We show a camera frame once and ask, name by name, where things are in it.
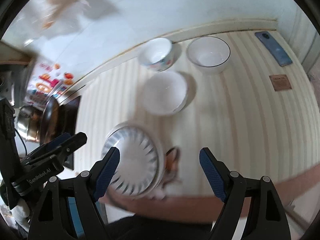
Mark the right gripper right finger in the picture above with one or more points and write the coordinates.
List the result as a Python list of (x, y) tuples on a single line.
[(230, 187)]

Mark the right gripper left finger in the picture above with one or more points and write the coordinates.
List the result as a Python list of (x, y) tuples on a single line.
[(88, 187)]

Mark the white blue-leaf patterned plate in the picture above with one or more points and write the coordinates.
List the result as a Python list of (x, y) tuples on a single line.
[(142, 161)]

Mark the large white blue-rimmed bowl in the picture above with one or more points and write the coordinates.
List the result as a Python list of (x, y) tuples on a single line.
[(165, 93)]

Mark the white black-rimmed bowl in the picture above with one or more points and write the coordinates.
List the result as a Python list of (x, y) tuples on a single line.
[(210, 55)]

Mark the steel pot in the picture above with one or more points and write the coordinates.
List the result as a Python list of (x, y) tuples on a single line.
[(28, 123)]

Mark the black wok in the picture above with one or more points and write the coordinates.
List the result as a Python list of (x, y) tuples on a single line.
[(52, 121)]

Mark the black cooktop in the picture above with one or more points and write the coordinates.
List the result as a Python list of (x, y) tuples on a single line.
[(70, 113)]

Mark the colourful fruit sticker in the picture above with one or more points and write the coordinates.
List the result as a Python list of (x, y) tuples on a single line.
[(47, 80)]

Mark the small brown card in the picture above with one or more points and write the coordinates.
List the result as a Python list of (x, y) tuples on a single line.
[(280, 82)]

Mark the blue smartphone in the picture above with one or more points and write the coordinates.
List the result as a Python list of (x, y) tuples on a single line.
[(276, 50)]

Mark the floral patterned white bowl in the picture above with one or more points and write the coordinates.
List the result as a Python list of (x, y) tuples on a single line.
[(156, 54)]

